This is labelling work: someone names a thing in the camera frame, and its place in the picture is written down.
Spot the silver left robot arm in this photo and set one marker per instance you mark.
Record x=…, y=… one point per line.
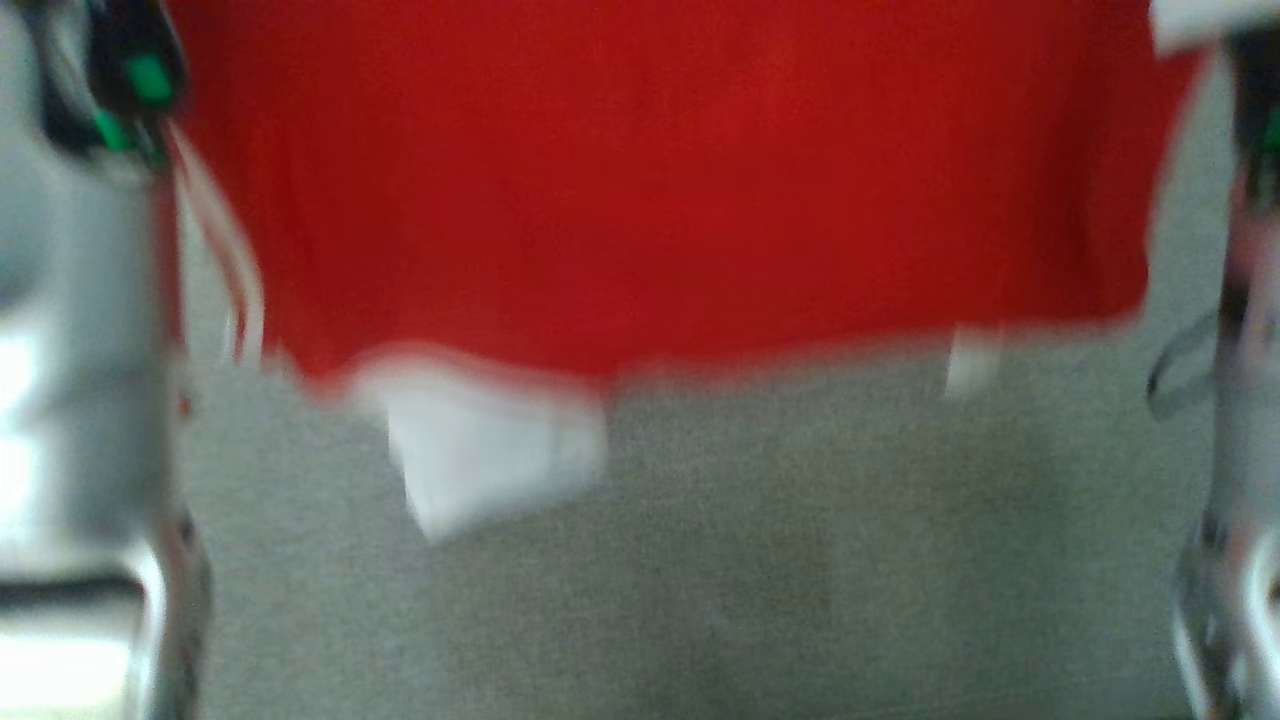
x=80, y=400

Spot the large grey sofa seat cushion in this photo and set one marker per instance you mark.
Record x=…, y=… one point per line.
x=700, y=600

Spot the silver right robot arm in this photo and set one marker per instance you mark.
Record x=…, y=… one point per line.
x=1240, y=500

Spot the red garment with striped trim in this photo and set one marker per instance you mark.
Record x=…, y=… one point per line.
x=650, y=180

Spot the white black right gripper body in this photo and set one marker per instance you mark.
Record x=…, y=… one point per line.
x=1220, y=18

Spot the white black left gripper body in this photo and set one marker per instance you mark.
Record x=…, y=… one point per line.
x=140, y=60

